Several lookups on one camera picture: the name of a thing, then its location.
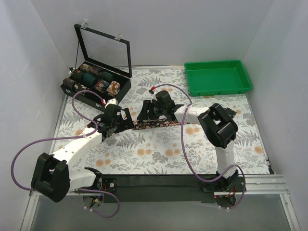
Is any aluminium frame rail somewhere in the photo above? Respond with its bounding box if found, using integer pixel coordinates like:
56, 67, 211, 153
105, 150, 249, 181
21, 174, 300, 231

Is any black floral necktie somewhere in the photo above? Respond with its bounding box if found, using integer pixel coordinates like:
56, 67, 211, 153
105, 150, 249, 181
132, 108, 238, 130

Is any rolled dark purple tie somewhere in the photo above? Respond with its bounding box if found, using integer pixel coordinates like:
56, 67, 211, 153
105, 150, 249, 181
63, 78, 75, 90

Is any green plastic tray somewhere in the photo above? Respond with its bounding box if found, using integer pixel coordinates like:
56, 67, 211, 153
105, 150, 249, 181
184, 60, 253, 97

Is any floral patterned table mat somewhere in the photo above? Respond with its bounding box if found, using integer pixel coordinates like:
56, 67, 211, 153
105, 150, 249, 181
47, 68, 270, 176

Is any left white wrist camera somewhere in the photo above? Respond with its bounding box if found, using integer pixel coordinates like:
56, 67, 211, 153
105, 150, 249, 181
105, 98, 118, 108

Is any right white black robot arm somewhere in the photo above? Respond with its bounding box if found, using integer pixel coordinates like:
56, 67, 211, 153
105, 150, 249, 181
133, 90, 239, 191

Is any purple cable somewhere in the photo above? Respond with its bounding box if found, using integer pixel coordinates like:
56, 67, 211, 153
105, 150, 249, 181
11, 90, 121, 218
148, 84, 246, 210

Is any rolled dark green tie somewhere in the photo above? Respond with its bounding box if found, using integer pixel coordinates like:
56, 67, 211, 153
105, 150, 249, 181
98, 70, 114, 83

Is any rolled brown patterned tie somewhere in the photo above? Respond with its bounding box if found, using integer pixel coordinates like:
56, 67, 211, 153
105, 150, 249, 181
79, 64, 102, 76

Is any rolled teal tie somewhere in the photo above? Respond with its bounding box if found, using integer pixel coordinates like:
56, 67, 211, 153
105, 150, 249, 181
82, 73, 98, 88

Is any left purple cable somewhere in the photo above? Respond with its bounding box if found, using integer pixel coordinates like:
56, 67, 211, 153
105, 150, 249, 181
11, 90, 121, 218

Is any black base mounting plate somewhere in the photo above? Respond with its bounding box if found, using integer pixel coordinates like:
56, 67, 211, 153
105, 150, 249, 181
81, 174, 247, 205

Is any rolled navy floral tie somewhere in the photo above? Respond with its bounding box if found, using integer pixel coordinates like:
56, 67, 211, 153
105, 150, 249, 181
94, 79, 110, 92

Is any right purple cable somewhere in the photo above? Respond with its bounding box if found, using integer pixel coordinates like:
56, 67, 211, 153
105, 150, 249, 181
148, 84, 246, 210

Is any black tie display box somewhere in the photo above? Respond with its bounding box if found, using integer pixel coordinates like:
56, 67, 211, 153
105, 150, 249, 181
60, 23, 132, 111

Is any rolled black floral tie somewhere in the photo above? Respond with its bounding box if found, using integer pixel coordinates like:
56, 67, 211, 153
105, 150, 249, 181
72, 82, 89, 95

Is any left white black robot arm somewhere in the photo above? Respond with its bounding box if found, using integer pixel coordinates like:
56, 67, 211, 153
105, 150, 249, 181
31, 104, 134, 202

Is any rolled cream red tie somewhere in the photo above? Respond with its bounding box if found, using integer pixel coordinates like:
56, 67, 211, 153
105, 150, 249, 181
106, 81, 121, 97

